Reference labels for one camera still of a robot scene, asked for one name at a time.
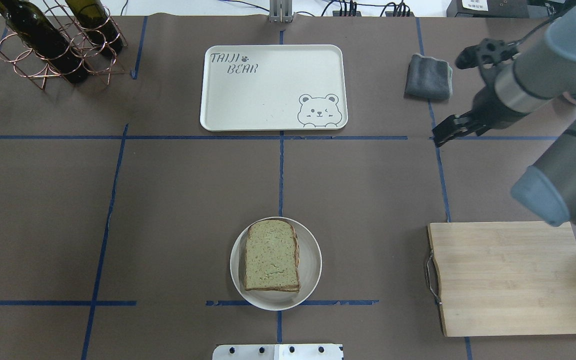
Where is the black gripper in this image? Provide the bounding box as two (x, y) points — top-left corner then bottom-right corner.
(432, 86), (528, 147)

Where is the bread slice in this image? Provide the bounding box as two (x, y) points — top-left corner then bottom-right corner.
(238, 235), (302, 294)
(242, 218), (301, 292)

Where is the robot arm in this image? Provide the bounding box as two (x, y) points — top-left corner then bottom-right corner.
(432, 4), (576, 227)

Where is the cream bear tray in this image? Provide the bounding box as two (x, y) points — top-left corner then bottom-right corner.
(199, 44), (349, 132)

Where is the grey folded cloth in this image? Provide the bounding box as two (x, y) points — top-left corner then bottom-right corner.
(404, 53), (453, 101)

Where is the black box with label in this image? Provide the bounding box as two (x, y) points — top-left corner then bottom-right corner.
(446, 0), (530, 19)

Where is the bamboo cutting board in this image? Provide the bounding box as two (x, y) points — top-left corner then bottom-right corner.
(427, 221), (576, 337)

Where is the black power strip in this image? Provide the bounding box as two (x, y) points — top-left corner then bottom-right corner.
(321, 0), (415, 18)

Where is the green wine bottle middle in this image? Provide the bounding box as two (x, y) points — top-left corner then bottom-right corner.
(66, 0), (123, 59)

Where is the green wine bottle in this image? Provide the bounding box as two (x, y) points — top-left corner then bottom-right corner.
(66, 0), (123, 59)
(0, 0), (89, 84)

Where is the green wine bottle front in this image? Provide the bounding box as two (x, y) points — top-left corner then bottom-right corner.
(0, 0), (89, 84)

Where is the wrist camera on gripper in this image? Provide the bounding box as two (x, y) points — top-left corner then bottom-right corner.
(455, 38), (519, 69)

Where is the aluminium frame post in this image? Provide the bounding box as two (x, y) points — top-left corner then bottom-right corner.
(269, 0), (295, 24)

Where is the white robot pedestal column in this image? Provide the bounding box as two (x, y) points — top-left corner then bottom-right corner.
(212, 343), (345, 360)

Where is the copper wire bottle rack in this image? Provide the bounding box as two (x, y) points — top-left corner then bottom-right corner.
(0, 0), (127, 90)

